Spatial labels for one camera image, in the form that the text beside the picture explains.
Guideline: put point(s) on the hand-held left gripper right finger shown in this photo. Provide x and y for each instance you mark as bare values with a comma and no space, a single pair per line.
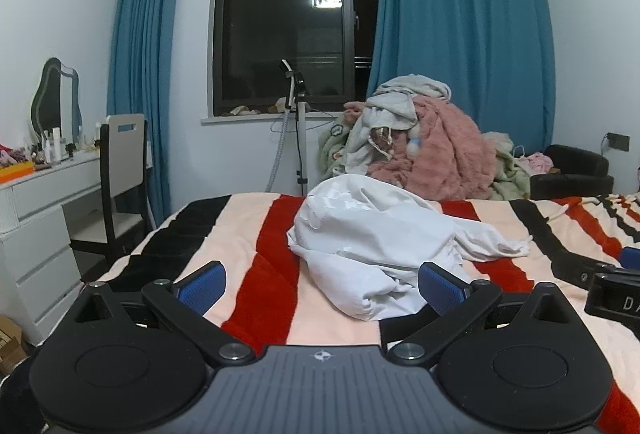
440,286

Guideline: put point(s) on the group of cosmetic bottles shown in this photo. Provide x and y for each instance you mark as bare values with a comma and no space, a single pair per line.
55,147

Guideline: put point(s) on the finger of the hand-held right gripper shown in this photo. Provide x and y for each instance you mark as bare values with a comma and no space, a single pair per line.
572,266
632,258

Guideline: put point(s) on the pink fluffy blanket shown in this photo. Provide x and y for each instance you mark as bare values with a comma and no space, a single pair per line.
450,149

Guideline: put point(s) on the windowsill plush toy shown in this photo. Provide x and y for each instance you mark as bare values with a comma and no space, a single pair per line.
278,105

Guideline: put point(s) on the pale green blanket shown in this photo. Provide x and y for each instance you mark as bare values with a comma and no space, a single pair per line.
505,164

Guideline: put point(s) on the beige windowsill item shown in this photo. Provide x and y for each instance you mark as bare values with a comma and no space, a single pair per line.
241,110

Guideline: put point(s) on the wavy vanity mirror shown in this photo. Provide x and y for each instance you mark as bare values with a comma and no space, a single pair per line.
52,99

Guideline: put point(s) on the small pink garment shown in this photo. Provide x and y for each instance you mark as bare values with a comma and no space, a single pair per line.
537,162

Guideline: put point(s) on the green patterned blanket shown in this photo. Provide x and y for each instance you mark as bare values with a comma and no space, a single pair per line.
332,144

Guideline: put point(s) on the standing garment steamer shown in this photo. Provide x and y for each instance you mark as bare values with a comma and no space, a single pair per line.
299,114

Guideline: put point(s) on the dark framed window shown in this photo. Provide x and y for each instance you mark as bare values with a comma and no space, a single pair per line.
290,19

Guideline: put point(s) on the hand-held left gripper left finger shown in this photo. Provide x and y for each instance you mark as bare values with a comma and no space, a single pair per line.
201,286

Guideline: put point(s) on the orange box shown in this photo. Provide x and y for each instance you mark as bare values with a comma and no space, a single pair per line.
15,173

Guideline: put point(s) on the wide blue curtain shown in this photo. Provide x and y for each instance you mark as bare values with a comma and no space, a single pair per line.
460,29

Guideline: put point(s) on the white shirt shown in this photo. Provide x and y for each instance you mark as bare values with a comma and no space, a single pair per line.
372,234

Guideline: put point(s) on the narrow blue curtain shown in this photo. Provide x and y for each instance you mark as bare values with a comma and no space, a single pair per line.
142,64

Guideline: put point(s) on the white black chair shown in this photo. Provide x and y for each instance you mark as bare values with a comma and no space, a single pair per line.
122,164

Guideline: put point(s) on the dark wall socket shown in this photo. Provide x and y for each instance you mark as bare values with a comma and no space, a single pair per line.
617,142

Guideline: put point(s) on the red black striped blanket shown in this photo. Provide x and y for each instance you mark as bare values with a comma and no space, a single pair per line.
250,264

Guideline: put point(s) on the cardboard box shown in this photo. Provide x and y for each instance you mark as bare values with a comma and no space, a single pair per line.
10,344

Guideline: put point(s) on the white vanity desk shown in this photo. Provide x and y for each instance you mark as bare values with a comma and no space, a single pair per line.
40,234

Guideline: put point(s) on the grey hoodie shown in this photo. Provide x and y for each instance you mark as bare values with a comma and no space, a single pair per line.
395,107

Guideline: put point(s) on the black armchair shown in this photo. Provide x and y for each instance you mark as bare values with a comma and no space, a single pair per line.
575,169

